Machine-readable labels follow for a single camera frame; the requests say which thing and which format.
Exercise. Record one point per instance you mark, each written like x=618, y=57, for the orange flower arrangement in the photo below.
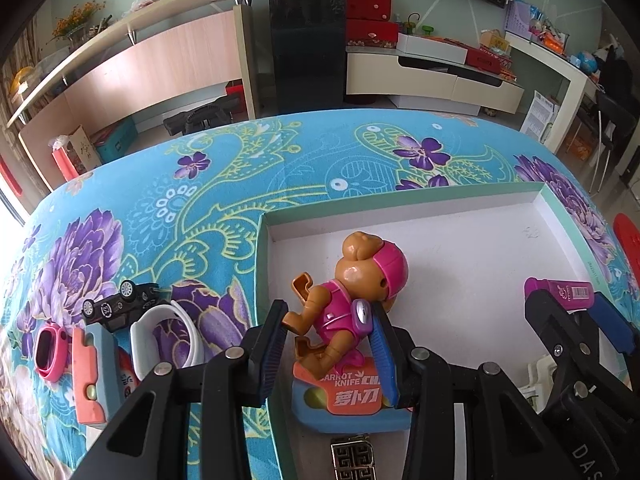
x=77, y=17

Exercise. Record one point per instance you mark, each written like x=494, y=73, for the blue storage crate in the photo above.
x=117, y=140

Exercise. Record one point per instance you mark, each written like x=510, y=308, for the red patterned boxes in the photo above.
x=490, y=59

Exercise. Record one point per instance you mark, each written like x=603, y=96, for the orange blue toy knife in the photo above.
x=100, y=375
x=345, y=410

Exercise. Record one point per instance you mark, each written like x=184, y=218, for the red plastic stool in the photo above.
x=629, y=235

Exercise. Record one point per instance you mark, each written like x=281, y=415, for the white shallow tray box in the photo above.
x=450, y=260

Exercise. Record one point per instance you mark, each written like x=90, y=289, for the black chair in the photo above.
x=615, y=110

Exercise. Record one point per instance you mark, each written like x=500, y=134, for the black tea bar machine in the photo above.
x=307, y=45

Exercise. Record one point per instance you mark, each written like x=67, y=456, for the pink smartwatch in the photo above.
x=50, y=355

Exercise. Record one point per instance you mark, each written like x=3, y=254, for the white plastic clip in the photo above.
x=537, y=375

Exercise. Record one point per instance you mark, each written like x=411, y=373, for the patterned metal bar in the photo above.
x=350, y=457

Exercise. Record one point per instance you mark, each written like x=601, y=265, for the white television stand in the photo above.
x=425, y=85

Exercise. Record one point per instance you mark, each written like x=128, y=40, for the brown pink dog figure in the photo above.
x=345, y=305

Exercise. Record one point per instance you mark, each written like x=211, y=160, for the white smartwatch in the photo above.
x=145, y=340

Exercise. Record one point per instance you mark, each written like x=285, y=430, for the white flat box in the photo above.
x=432, y=49

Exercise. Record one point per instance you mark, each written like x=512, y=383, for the red gift box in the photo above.
x=372, y=35

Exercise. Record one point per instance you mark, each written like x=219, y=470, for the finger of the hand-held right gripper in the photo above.
x=610, y=327
x=550, y=330

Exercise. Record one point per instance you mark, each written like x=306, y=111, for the brown cardboard box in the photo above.
x=85, y=147

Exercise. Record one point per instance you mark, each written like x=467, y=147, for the white printed paper board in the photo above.
x=540, y=116

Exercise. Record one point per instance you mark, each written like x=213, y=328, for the black toy car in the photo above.
x=125, y=305

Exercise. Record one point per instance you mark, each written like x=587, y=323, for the blue desk calendar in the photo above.
x=520, y=20

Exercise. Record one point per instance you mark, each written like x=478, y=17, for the red paper bag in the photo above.
x=62, y=160

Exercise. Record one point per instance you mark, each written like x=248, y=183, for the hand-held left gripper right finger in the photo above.
x=382, y=355

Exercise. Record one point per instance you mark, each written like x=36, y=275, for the black floor equipment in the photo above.
x=200, y=116

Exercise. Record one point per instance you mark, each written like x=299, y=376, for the red crate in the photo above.
x=235, y=96

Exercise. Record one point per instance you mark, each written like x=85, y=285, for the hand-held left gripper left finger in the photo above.
x=267, y=345

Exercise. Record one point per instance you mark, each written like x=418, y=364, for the white desk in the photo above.
x=560, y=75

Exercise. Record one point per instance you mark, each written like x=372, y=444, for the purple tube with label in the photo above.
x=565, y=292

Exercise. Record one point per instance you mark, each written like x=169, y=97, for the blue globe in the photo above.
x=587, y=60

